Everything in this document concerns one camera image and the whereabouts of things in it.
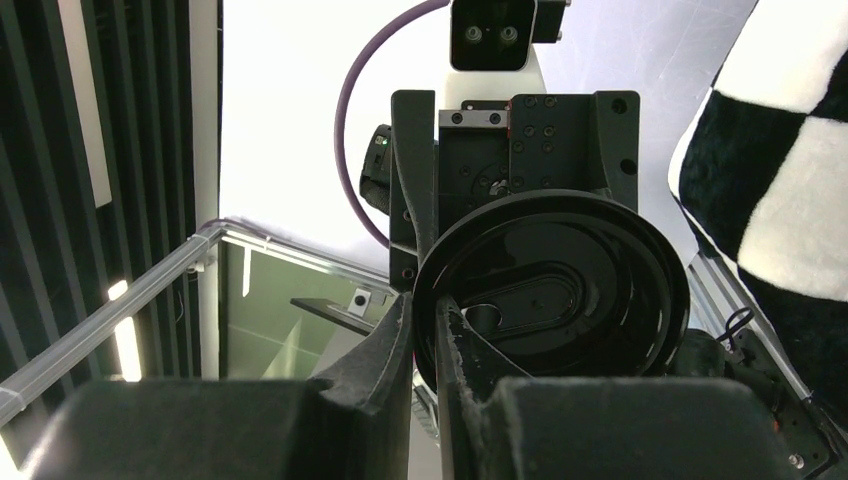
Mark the black plastic cup lid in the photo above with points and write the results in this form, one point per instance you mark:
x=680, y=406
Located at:
x=582, y=286

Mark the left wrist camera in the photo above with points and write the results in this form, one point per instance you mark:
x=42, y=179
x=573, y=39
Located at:
x=497, y=35

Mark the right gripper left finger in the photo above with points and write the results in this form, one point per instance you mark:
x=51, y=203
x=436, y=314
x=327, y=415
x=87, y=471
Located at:
x=348, y=421

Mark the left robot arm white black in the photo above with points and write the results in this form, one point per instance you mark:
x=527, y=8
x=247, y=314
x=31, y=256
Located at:
x=493, y=83

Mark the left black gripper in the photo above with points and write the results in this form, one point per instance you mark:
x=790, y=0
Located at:
x=415, y=126

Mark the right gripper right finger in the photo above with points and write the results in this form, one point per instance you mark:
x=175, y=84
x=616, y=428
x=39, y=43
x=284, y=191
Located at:
x=498, y=423

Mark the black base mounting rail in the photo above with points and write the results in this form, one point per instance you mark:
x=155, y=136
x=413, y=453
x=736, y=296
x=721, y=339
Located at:
x=817, y=448

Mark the black white checkered blanket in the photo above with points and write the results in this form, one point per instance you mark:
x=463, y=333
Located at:
x=761, y=175

